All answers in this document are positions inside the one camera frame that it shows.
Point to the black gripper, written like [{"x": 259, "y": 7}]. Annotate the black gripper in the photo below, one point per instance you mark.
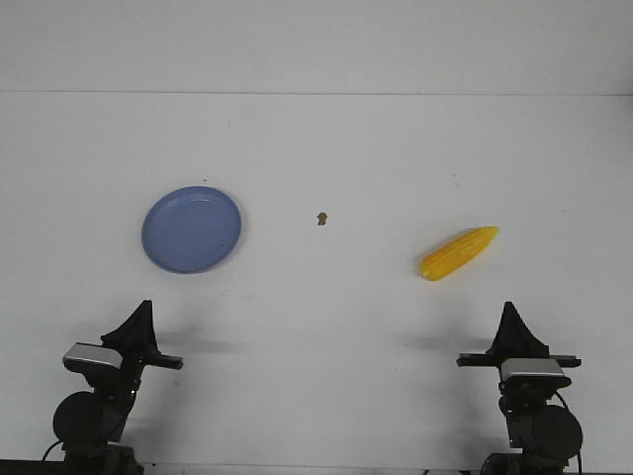
[
  {"x": 136, "y": 333},
  {"x": 525, "y": 345}
]

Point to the yellow corn cob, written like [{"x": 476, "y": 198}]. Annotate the yellow corn cob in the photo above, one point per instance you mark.
[{"x": 455, "y": 253}]

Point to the blue round plate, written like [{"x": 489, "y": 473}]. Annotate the blue round plate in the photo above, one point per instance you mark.
[{"x": 191, "y": 230}]

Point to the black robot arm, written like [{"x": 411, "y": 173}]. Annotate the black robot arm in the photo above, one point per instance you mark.
[
  {"x": 541, "y": 428},
  {"x": 89, "y": 424}
]

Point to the small brown table stain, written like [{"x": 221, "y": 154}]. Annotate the small brown table stain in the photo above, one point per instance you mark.
[{"x": 322, "y": 218}]

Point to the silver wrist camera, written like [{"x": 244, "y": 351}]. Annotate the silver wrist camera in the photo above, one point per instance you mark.
[
  {"x": 82, "y": 357},
  {"x": 530, "y": 367}
]

